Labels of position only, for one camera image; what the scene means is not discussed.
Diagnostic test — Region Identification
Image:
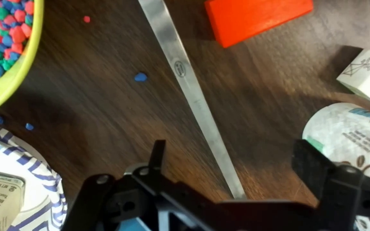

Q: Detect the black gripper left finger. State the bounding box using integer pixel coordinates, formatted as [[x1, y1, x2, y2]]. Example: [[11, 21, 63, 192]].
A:
[[60, 139, 221, 231]]

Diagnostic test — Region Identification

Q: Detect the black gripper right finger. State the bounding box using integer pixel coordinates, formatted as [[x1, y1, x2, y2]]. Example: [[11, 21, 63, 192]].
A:
[[292, 139, 370, 231]]

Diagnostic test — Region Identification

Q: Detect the metal ladle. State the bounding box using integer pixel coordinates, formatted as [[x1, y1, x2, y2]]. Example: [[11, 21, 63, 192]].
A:
[[136, 0, 249, 202]]

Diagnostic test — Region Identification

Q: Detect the yellow bowl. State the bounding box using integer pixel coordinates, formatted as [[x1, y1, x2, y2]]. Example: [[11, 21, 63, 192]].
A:
[[0, 0, 46, 123]]

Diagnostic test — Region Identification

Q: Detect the swirl print paper cup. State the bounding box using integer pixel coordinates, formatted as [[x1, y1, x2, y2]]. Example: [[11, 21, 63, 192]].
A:
[[301, 102, 370, 182]]

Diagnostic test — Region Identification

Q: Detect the white round container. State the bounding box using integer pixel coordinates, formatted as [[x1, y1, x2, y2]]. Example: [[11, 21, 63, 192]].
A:
[[0, 124, 69, 231]]

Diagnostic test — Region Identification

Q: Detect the round dark wood table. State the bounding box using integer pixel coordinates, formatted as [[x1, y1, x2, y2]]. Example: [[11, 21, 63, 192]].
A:
[[0, 0, 370, 231]]

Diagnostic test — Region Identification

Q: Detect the multicoloured beads pile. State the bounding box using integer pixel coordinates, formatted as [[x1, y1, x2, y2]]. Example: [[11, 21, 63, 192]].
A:
[[0, 0, 36, 87]]

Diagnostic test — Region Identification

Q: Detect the orange block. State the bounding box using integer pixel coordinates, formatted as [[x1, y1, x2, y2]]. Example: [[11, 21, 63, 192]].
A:
[[204, 0, 315, 51]]

